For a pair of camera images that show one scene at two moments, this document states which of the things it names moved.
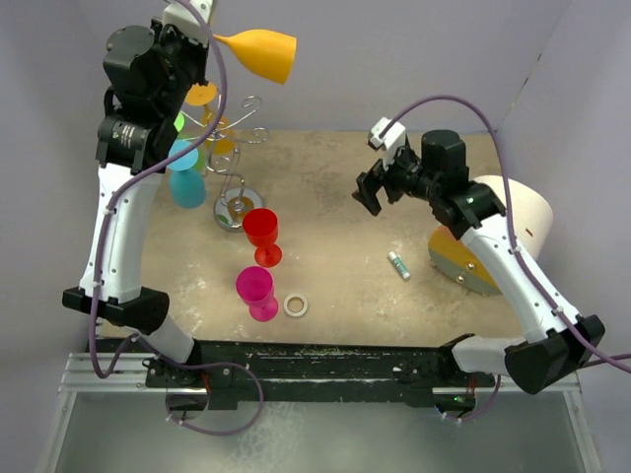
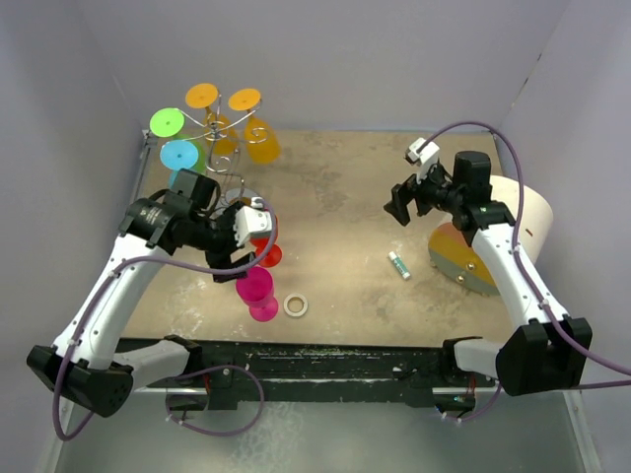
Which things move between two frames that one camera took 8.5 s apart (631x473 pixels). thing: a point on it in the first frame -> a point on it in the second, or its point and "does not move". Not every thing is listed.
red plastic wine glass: [260, 226] does not move
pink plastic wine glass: [255, 288] does not move
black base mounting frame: [426, 373] does not move
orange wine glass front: [221, 138] does not move
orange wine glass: [268, 54] -> [261, 138]
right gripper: [371, 181] -> [403, 194]
